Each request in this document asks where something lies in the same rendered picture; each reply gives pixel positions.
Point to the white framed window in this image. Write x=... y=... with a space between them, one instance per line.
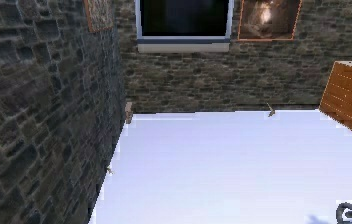
x=184 y=20

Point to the orange framed brown picture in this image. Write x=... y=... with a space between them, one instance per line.
x=267 y=18

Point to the orange wooden cupboard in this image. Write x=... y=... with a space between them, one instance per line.
x=347 y=96

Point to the orange framed grey picture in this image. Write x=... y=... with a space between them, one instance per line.
x=99 y=13

